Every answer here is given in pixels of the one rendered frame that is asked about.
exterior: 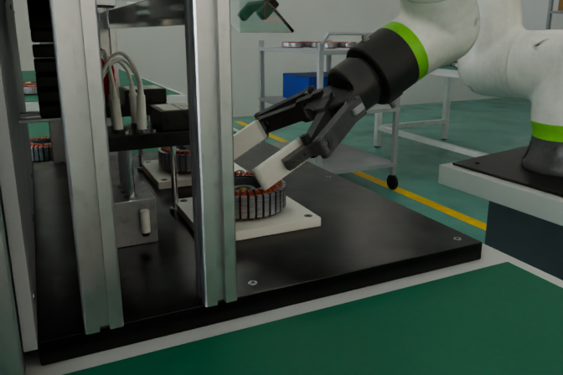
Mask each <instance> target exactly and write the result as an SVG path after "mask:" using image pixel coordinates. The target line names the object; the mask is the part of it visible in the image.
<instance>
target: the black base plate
mask: <svg viewBox="0 0 563 375"><path fill-rule="evenodd" d="M280 150H281V149H280V148H278V147H276V146H273V145H271V144H269V143H267V142H265V141H261V142H259V143H258V144H257V145H255V146H253V147H252V148H251V149H250V150H248V151H247V152H245V153H244V154H242V155H241V156H239V157H238V158H236V159H235V160H234V163H236V164H237V165H239V166H240V167H242V168H244V169H245V170H246V171H250V172H252V169H254V168H255V167H257V166H258V165H260V164H261V163H263V162H264V161H265V160H266V159H268V158H269V157H271V156H272V155H274V154H275V153H277V152H278V151H280ZM132 159H133V171H134V182H144V183H145V185H146V186H147V187H148V189H149V190H150V191H151V193H152V194H153V196H154V197H155V198H156V207H157V221H158V241H157V242H152V243H147V244H138V245H133V246H127V247H122V248H117V251H118V261H119V271H120V282H121V300H122V310H123V321H124V326H122V327H118V328H114V329H111V328H110V326H109V325H108V326H101V327H100V332H97V333H92V334H89V335H87V334H85V326H84V322H83V317H82V310H81V302H80V287H79V278H78V270H77V262H76V254H75V239H74V231H73V223H72V215H71V206H70V191H69V184H68V175H67V167H66V162H60V163H53V161H50V162H34V163H33V181H34V236H35V264H36V291H37V320H38V344H39V356H40V363H41V365H42V366H44V365H49V364H52V363H56V362H62V361H65V360H69V359H72V358H76V357H82V356H86V355H90V354H93V353H97V352H103V351H106V350H110V349H113V348H117V347H124V346H127V345H131V344H134V343H138V342H144V341H147V340H151V339H154V338H159V337H162V336H168V335H172V334H175V333H179V332H182V331H188V330H193V329H196V328H200V327H203V326H209V325H213V324H216V323H220V322H223V321H230V320H234V319H237V318H241V317H244V316H250V315H254V314H257V313H261V312H265V311H271V310H275V309H278V308H282V307H285V306H291V305H295V304H299V303H303V302H306V301H312V300H316V299H319V298H323V297H326V296H330V295H337V294H340V293H344V292H347V291H351V290H357V289H360V288H364V287H367V286H372V285H378V284H381V283H385V282H388V281H392V280H398V279H401V278H405V277H409V276H413V275H418V274H422V273H426V272H429V271H433V270H439V269H443V268H446V267H450V266H454V265H459V264H463V263H467V262H470V261H474V260H477V259H481V253H482V245H483V243H482V242H481V241H479V240H477V239H474V238H472V237H470V236H468V235H466V234H463V233H461V232H459V231H457V230H455V229H452V228H450V227H448V226H446V225H445V224H443V223H439V222H437V221H436V220H434V219H432V218H428V217H427V216H425V215H423V214H421V213H418V212H416V211H414V210H412V209H410V208H407V207H405V206H403V205H401V204H399V203H396V202H394V201H392V200H390V199H388V198H385V197H383V196H381V195H379V194H378V193H374V192H372V191H370V190H369V189H367V188H365V187H361V186H360V185H358V184H356V183H354V182H350V181H349V180H347V179H345V178H343V177H340V176H338V175H336V174H334V173H332V172H329V171H327V170H325V169H323V168H321V167H318V166H316V165H314V164H312V163H311V162H304V163H303V164H302V165H301V166H299V167H298V168H296V169H295V170H294V171H292V172H290V173H289V174H288V175H286V176H285V177H284V178H283V180H284V181H285V182H286V195H287V196H288V197H289V198H291V199H292V200H294V201H296V202H297V203H299V204H301V205H302V206H303V207H305V208H307V209H308V210H310V211H312V212H313V213H315V214H316V215H317V216H319V217H321V226H318V227H313V228H309V229H299V230H295V231H290V232H285V233H280V234H272V235H267V236H261V237H257V238H252V239H243V240H238V241H235V242H236V279H237V301H231V302H228V303H226V302H225V300H224V299H223V300H219V301H218V305H217V306H210V307H205V306H204V303H203V302H202V297H201V298H199V296H198V295H197V288H196V269H195V250H194V231H193V230H192V229H191V228H190V227H189V226H188V224H187V223H186V222H185V221H184V220H183V218H182V217H181V216H180V215H179V213H172V212H170V208H171V207H172V206H173V195H172V189H171V188H167V189H160V190H159V189H158V188H157V187H156V185H155V184H154V183H153V182H152V180H151V179H150V178H149V177H148V176H147V174H146V173H145V172H144V171H138V170H137V167H139V155H138V153H132Z"/></svg>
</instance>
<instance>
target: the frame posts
mask: <svg viewBox="0 0 563 375"><path fill-rule="evenodd" d="M183 6H184V25H185V44H186V63H187V81H188V101H189V138H190V156H191V176H192V194H193V214H194V250H195V269H196V288H197V295H198V296H199V298H201V297H202V302H203V303H204V306H205V307H210V306H217V305H218V301H219V300H223V299H224V300H225V302H226V303H228V302H231V301H237V279H236V242H235V171H234V136H233V100H232V63H231V27H230V0H183ZM49 9H50V17H51V25H52V33H53V41H54V42H39V44H53V45H54V56H55V64H56V73H57V80H58V88H59V103H60V112H61V117H60V118H61V121H49V134H50V141H51V149H52V157H53V163H60V162H66V167H67V175H68V184H69V191H70V206H71V215H72V223H73V231H74V239H75V254H76V262H77V270H78V278H79V287H80V302H81V310H82V317H83V322H84V326H85V334H87V335H89V334H92V333H97V332H100V327H101V326H108V325H109V326H110V328H111V329H114V328H118V327H122V326H124V321H123V310H122V300H121V282H120V271H119V261H118V251H117V241H116V221H115V211H114V202H113V192H112V181H111V162H110V152H109V141H108V131H107V127H108V126H110V125H111V118H106V103H105V92H104V82H103V72H102V62H101V48H102V49H104V50H105V51H106V52H107V53H108V56H109V57H110V56H111V55H113V54H114V53H115V52H117V43H116V29H115V28H112V29H104V23H103V13H102V12H105V11H108V10H111V9H114V7H97V2H96V0H49Z"/></svg>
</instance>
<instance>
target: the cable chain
mask: <svg viewBox="0 0 563 375"><path fill-rule="evenodd" d="M27 5H28V19H29V27H30V30H31V32H30V34H31V40H32V42H35V43H38V42H54V41H53V33H52V25H51V17H50V9H49V0H27ZM32 49H33V55H34V57H35V58H47V59H34V68H35V72H36V73H35V77H36V84H37V92H38V98H39V111H28V112H20V113H19V115H20V117H28V116H41V117H29V118H19V124H23V123H36V122H49V121H61V118H60V117H61V112H60V103H59V88H58V80H57V73H56V64H55V56H54V45H53V44H33V45H32Z"/></svg>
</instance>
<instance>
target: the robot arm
mask: <svg viewBox="0 0 563 375"><path fill-rule="evenodd" d="M399 3H400V11H399V14H398V15H397V16H396V17H395V18H393V19H392V20H391V21H389V22H388V23H387V24H386V25H384V26H383V27H381V28H379V29H378V30H376V31H375V32H373V33H372V34H371V35H370V36H368V37H367V35H366V34H365V33H363V34H362V35H361V36H362V40H361V41H360V42H359V43H357V44H356V45H355V46H353V47H352V48H350V49H349V50H348V52H347V55H346V59H345V60H343V61H342V62H341V63H339V64H337V65H336V66H334V67H333V68H331V69H330V70H329V72H328V84H327V86H326V87H324V88H322V89H318V90H315V88H314V86H313V85H310V86H308V87H307V88H306V89H305V90H302V91H301V92H299V93H297V94H295V95H293V96H291V97H289V98H287V99H285V100H283V101H280V102H278V103H276V104H275V105H272V106H270V107H268V108H266V109H264V110H261V111H259V112H257V113H255V114H254V117H255V118H256V119H255V120H254V121H253V122H251V123H250V124H249V125H248V126H246V127H244V128H243V129H242V130H240V131H238V132H237V133H235V134H234V135H233V136H234V160H235V159H236V158H238V157H239V156H241V155H242V154H244V153H245V152H247V151H248V150H250V149H251V148H252V147H253V146H255V145H257V144H258V143H259V142H261V141H263V140H264V139H266V138H267V137H268V136H269V132H272V131H275V130H278V129H281V128H283V127H286V126H289V125H292V124H295V123H298V122H300V121H304V122H309V121H313V122H312V124H311V125H310V127H309V129H308V131H307V133H306V134H302V136H301V135H299V136H300V138H301V139H300V138H297V139H295V140H294V141H292V142H291V143H289V144H288V145H286V146H284V147H283V148H282V149H281V150H280V151H278V152H277V153H275V154H274V155H272V156H271V157H269V158H268V159H266V160H265V161H264V162H263V163H261V164H260V165H258V166H257V167H255V168H254V169H252V173H253V174H254V176H255V177H256V180H257V181H258V183H259V184H260V185H261V188H262V189H263V190H264V191H265V190H267V189H268V188H270V187H271V186H273V185H274V184H275V183H277V182H279V181H280V180H281V179H283V178H284V177H285V176H286V175H288V174H289V173H290V172H292V171H294V170H295V169H296V168H298V167H299V166H301V165H302V164H303V163H304V162H306V161H307V160H309V159H310V157H311V158H315V157H317V156H321V157H322V158H323V159H324V158H328V157H330V156H331V154H332V153H333V152H334V150H335V149H336V148H337V146H338V145H339V144H340V142H341V141H342V140H343V139H344V138H345V137H346V135H347V134H348V133H349V131H350V130H351V129H352V127H353V126H354V125H355V123H356V122H357V121H359V120H360V119H361V118H362V117H364V116H365V115H366V114H367V110H368V109H369V108H371V107H372V106H374V105H375V104H381V105H385V104H390V107H391V109H394V108H396V107H397V104H396V102H395V99H397V98H398V97H400V96H401V95H403V92H404V91H405V90H407V89H408V88H410V87H411V86H412V85H413V84H415V83H416V82H417V81H419V80H421V79H422V78H423V77H425V76H426V75H428V74H430V73H431V72H432V71H434V70H436V69H438V68H440V67H442V66H444V65H446V64H450V63H452V62H454V61H456V60H457V70H458V74H459V77H460V79H461V81H462V82H463V83H464V84H465V86H466V87H467V88H469V89H470V90H471V91H472V92H474V93H477V94H479V95H488V96H497V97H506V98H515V99H524V100H529V101H530V103H531V109H530V124H531V128H532V134H531V140H530V143H529V146H528V148H527V150H526V152H525V153H524V155H523V156H522V160H521V165H522V167H524V168H525V169H527V170H530V171H532V172H536V173H539V174H544V175H548V176H553V177H563V29H547V30H527V29H525V28H524V26H523V14H522V0H399ZM326 141H327V142H328V144H326Z"/></svg>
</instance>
